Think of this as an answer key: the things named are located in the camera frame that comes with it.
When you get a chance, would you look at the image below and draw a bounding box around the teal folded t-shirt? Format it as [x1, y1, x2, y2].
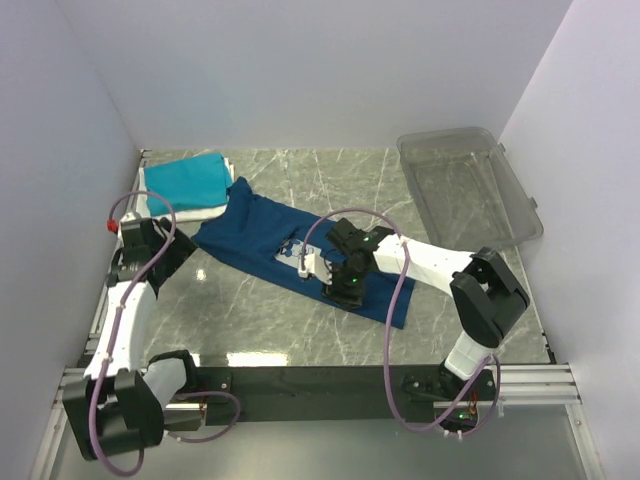
[142, 151, 236, 218]

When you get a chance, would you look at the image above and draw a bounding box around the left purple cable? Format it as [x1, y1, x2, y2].
[87, 191, 243, 476]

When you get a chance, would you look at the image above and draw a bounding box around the white folded t-shirt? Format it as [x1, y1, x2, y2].
[133, 157, 237, 224]

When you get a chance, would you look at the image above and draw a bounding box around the black base beam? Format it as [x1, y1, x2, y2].
[174, 365, 496, 426]

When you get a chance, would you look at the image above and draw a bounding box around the dark blue t-shirt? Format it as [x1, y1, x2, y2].
[192, 176, 416, 330]

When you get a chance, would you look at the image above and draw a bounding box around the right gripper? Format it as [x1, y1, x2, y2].
[321, 260, 370, 312]

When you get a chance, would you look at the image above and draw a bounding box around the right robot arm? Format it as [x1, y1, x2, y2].
[312, 218, 530, 399]

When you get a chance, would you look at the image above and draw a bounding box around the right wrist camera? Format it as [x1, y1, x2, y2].
[298, 253, 332, 285]

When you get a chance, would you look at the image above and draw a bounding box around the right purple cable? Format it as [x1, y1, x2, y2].
[299, 208, 502, 438]

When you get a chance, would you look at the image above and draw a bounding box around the purple cable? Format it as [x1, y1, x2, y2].
[299, 208, 502, 438]
[87, 191, 243, 476]

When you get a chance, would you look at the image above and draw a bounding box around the clear plastic bin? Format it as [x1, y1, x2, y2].
[397, 127, 544, 251]

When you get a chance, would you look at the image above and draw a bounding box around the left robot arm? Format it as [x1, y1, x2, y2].
[62, 214, 200, 461]

